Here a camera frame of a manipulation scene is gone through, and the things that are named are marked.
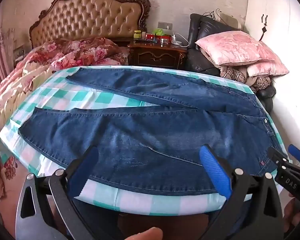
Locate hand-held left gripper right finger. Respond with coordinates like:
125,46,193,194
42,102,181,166
199,144,284,240

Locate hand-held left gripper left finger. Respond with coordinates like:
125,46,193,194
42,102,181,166
15,145,100,240

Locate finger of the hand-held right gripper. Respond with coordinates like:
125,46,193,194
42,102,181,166
267,146,291,173
288,144,300,167

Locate blue denim pants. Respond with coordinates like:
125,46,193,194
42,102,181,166
18,67,286,197

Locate person's right hand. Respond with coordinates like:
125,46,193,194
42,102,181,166
283,199,300,233

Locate person's left hand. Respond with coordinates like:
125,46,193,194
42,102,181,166
119,227,163,240

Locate green white checked sheet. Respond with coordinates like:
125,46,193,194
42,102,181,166
0,65,289,217

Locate small pink floral pillow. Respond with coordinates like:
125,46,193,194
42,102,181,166
246,59,290,78

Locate brown plaid blanket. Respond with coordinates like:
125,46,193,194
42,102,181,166
219,64,272,91

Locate cream pink floral quilt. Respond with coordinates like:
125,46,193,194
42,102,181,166
0,51,68,200

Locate white wardrobe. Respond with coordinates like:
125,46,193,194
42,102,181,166
244,0,300,155

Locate black leather sofa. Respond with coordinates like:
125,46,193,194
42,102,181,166
186,13,277,111

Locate dark red floral quilt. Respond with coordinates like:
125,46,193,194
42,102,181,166
39,36,130,68

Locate large pink floral pillow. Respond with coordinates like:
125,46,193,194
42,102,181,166
195,30,276,67

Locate dark wooden nightstand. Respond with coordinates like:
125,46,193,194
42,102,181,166
127,39,189,71

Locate white power strip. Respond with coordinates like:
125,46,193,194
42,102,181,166
170,39,189,47

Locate pink curtain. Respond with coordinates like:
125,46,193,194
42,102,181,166
0,5,16,91

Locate red box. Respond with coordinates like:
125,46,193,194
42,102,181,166
145,33,171,41

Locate tufted leather carved headboard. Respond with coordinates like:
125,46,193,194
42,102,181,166
29,0,152,49

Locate white cable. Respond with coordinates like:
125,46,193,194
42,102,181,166
174,32,190,46

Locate grey wall socket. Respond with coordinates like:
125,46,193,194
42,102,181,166
157,22,174,31

